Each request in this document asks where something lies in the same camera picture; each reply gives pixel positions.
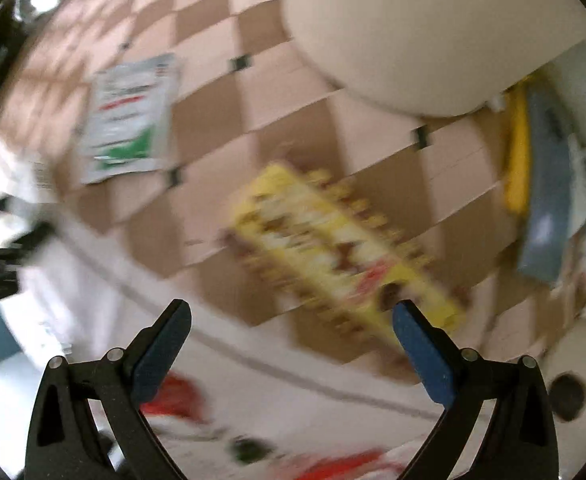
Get white and green packet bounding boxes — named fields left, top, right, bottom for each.
left=78, top=52, right=181, bottom=186

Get yellow grey objects at edge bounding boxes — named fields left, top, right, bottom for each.
left=516, top=87, right=574, bottom=283

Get checkered tablecloth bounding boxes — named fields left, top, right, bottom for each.
left=0, top=0, right=586, bottom=480

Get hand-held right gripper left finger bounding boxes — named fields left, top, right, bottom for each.
left=24, top=299, right=192, bottom=480

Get yellow plastic item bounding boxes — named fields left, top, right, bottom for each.
left=502, top=82, right=533, bottom=216

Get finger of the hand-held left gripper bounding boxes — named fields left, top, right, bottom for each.
left=0, top=222, right=56, bottom=267

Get white paper roll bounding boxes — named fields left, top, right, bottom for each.
left=543, top=322, right=586, bottom=461

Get large cream round container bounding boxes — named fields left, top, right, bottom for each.
left=278, top=0, right=586, bottom=118

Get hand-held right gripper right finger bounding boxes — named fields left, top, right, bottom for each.
left=392, top=300, right=559, bottom=480

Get red and white packet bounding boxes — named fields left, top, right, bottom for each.
left=293, top=447, right=409, bottom=480

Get small dark green item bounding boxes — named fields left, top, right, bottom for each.
left=230, top=437, right=276, bottom=463

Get yellow snack box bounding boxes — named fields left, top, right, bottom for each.
left=223, top=162, right=466, bottom=356

